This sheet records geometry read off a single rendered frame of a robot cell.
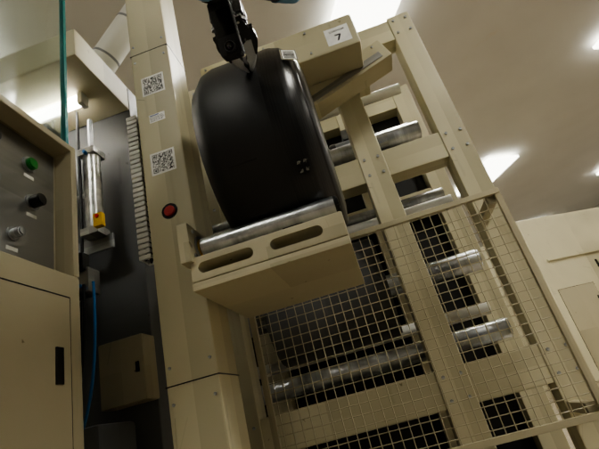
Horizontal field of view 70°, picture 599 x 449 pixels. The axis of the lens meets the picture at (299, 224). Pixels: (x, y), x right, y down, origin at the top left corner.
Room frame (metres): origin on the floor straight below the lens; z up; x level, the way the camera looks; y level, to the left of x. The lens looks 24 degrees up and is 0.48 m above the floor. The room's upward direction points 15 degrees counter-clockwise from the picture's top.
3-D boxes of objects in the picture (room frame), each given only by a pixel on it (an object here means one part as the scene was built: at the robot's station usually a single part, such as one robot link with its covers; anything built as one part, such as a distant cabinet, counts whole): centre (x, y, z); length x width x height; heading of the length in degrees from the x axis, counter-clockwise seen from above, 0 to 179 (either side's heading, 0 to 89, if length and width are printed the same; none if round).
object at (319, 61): (1.33, -0.10, 1.71); 0.61 x 0.25 x 0.15; 83
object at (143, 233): (1.04, 0.41, 1.19); 0.05 x 0.04 x 0.48; 173
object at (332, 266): (1.05, 0.06, 0.80); 0.37 x 0.36 x 0.02; 173
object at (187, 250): (1.07, 0.24, 0.90); 0.40 x 0.03 x 0.10; 173
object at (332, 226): (0.91, 0.08, 0.83); 0.36 x 0.09 x 0.06; 83
